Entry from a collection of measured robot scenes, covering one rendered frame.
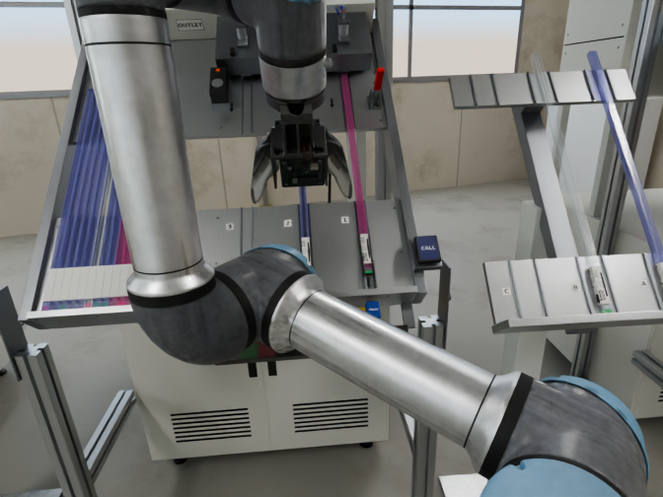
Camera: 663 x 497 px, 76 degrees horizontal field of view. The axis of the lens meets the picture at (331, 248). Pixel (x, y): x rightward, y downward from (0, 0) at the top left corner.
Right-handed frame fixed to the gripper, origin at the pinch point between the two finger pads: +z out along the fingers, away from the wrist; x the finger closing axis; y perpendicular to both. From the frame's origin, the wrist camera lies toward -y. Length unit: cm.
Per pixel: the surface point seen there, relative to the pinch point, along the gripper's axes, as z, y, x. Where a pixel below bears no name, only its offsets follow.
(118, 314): 16.2, 9.0, -32.2
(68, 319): 17.0, 8.8, -40.9
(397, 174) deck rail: 9.6, -15.5, 19.1
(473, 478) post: 88, 26, 43
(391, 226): 13.6, -5.1, 16.6
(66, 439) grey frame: 42, 21, -49
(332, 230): 13.6, -5.0, 5.4
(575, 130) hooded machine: 168, -242, 234
